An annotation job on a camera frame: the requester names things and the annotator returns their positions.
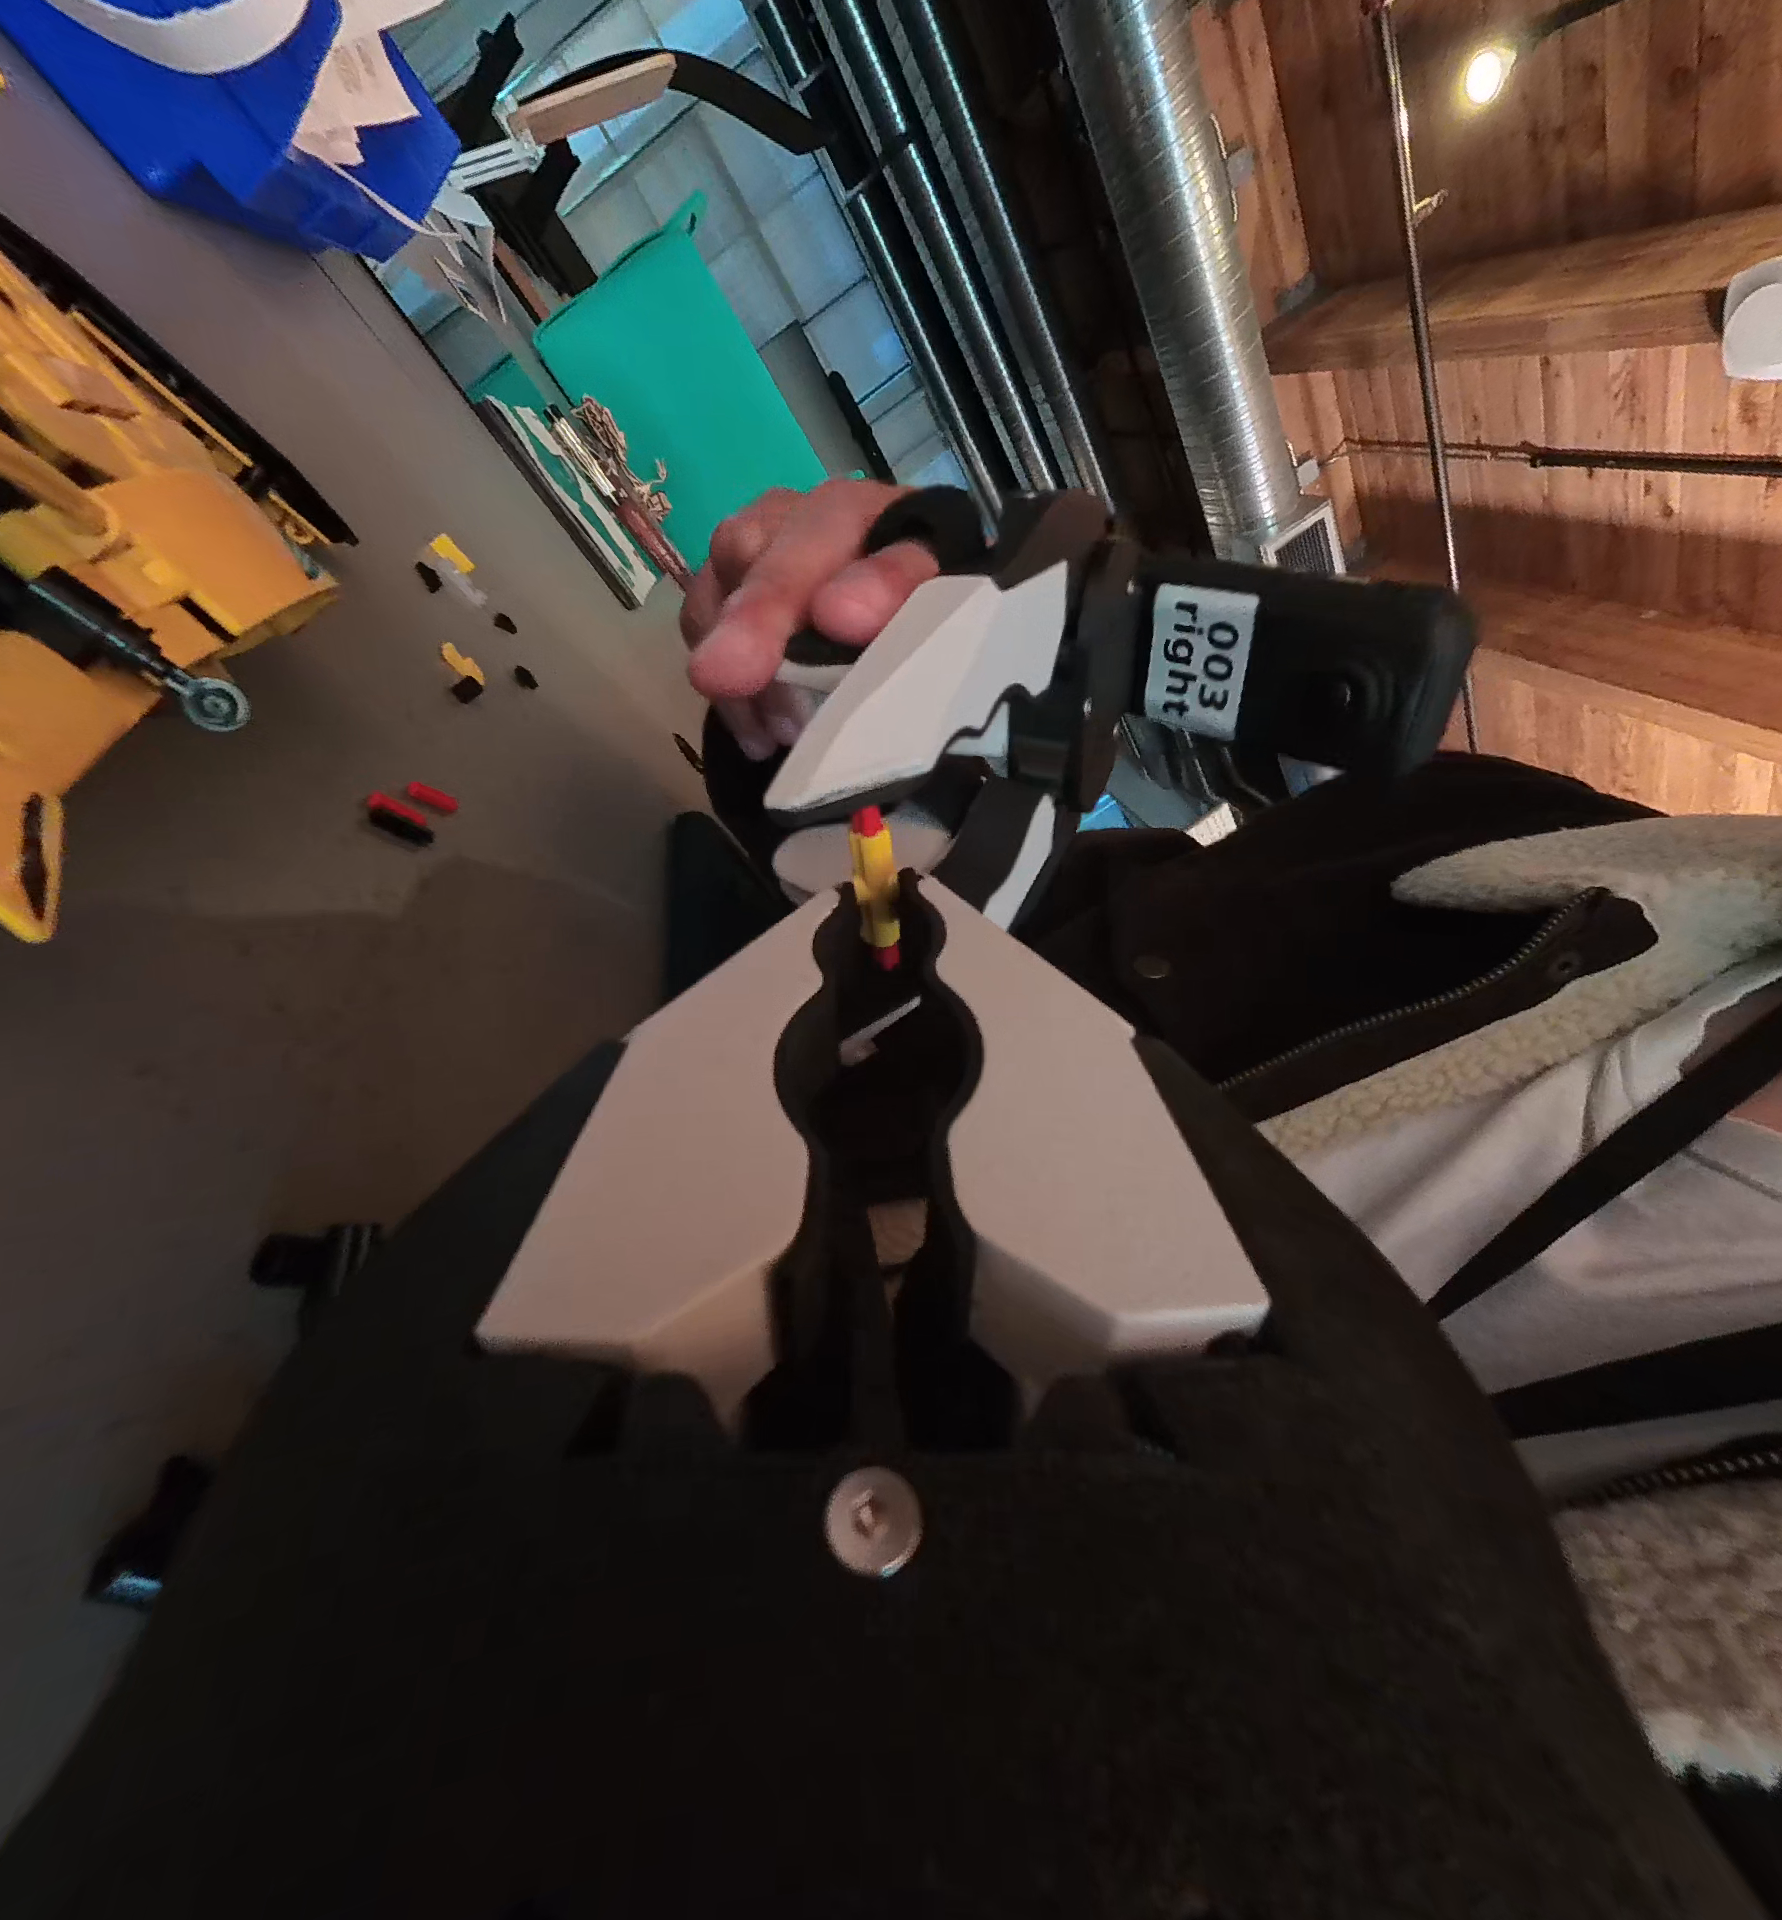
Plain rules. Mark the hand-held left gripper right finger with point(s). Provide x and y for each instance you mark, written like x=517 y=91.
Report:
x=1103 y=1203

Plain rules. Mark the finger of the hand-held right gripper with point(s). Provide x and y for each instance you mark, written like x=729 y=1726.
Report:
x=921 y=690
x=870 y=862

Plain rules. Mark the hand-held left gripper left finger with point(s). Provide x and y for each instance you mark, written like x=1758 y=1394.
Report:
x=651 y=1203

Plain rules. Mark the yellow pin connector brick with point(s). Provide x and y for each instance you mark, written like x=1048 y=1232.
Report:
x=871 y=880

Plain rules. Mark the person's right hand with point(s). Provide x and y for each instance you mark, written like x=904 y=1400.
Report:
x=771 y=586

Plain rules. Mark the white vent grille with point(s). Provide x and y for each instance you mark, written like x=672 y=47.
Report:
x=1305 y=543

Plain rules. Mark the brown wooden model kit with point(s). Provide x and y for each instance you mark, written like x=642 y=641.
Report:
x=614 y=452

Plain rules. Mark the teal plastic board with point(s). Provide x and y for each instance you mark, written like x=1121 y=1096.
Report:
x=683 y=359

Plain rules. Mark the pile of small mixed bricks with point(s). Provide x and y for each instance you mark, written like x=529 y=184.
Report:
x=455 y=552

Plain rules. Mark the white shirt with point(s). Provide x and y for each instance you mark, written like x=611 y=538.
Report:
x=1655 y=1259

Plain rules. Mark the round ceiling light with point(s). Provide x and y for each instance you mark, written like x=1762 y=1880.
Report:
x=1490 y=77

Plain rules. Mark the blue plastic bin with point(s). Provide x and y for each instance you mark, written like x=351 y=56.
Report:
x=383 y=197
x=157 y=108

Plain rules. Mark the yellow toy brick car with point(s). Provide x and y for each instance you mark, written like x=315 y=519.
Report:
x=157 y=526

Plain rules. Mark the small printed paper sheet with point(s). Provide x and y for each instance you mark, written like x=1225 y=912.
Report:
x=359 y=99

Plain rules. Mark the white paper strip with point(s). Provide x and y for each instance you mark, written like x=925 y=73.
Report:
x=232 y=47

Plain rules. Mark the silver ventilation duct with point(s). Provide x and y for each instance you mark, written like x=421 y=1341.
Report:
x=1178 y=226

